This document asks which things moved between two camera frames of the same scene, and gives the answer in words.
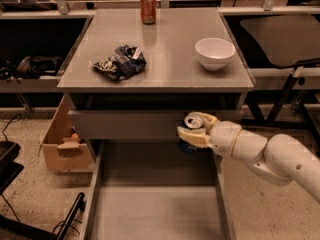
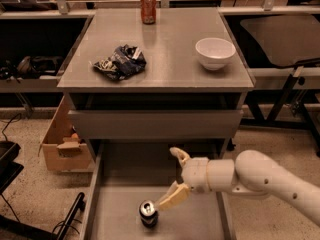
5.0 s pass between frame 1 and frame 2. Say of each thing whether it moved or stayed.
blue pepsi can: moved
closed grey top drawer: stayed
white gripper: moved
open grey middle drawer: stayed
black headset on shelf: stayed
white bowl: stayed
